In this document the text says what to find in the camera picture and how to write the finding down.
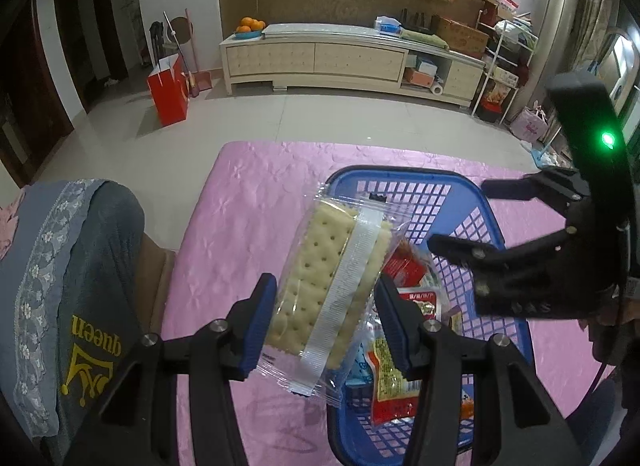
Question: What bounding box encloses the cardboard box on cabinet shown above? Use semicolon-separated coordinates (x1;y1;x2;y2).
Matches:
431;15;489;58

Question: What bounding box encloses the pink gift bag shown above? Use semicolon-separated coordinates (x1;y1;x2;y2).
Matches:
509;100;549;143

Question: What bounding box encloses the grey sofa with lace cover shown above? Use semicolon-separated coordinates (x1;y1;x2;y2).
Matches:
1;179;144;465

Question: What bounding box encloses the blue plastic basket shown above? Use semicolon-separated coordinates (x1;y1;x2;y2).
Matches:
326;166;534;465

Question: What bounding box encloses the red silver snack pouch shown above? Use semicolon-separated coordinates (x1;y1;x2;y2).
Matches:
366;287;452;429

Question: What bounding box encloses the clear cracker pack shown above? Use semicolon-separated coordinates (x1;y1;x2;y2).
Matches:
259;187;414;406

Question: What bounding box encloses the pink tablecloth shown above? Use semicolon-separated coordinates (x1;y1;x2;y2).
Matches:
162;142;600;465

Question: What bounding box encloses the white metal shelf rack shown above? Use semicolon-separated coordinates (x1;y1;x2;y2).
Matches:
472;14;538;125

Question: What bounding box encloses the blue tissue pack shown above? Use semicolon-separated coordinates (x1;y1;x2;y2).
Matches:
374;16;402;36

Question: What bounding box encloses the blue egg yolk pastry bag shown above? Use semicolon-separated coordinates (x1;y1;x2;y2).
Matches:
345;352;373;389

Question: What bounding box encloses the cream TV cabinet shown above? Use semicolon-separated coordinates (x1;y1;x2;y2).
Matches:
219;24;485;107

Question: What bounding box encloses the plate of oranges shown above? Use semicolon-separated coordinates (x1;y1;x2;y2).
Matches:
234;16;267;40

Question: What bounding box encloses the standing air conditioner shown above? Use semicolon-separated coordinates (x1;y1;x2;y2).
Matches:
509;0;578;117

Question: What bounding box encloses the red paper bag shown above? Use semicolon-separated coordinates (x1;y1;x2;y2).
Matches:
146;54;189;127

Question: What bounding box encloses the small red snack pack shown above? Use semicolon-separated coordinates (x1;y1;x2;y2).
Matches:
383;239;428;288

